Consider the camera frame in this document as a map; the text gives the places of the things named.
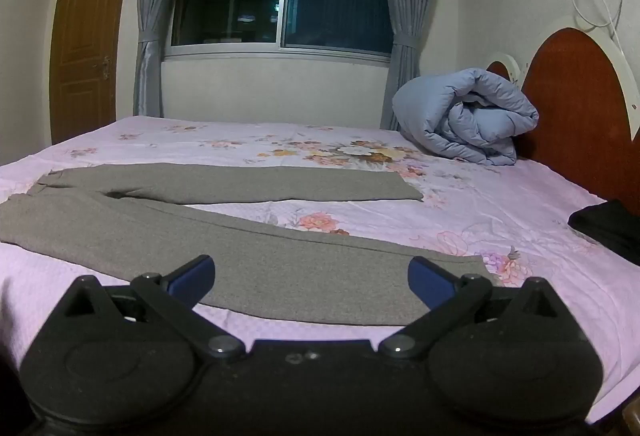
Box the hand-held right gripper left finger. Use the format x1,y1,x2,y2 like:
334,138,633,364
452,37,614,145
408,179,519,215
62,255,246,362

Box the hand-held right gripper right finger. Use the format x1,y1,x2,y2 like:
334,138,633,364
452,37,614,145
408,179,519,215
377,256,579,361

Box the grey pants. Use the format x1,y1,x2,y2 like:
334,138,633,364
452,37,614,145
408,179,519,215
0,162,493,328

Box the bed with pink floral sheet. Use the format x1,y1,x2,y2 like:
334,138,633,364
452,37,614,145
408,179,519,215
0,115,640,424

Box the rolled light blue duvet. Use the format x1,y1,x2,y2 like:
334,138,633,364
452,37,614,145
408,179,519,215
392,67,540,166

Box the dark folded cloth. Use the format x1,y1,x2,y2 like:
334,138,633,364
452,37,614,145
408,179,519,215
567,199,640,267

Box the red and white headboard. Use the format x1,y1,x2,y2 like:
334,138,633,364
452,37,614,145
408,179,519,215
484,15,640,208

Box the brown wooden door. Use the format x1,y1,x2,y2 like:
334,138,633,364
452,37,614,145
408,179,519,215
49,0,134,146

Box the grey curtain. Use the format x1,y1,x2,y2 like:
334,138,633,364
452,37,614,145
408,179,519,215
132,0,197,118
376,0,447,132

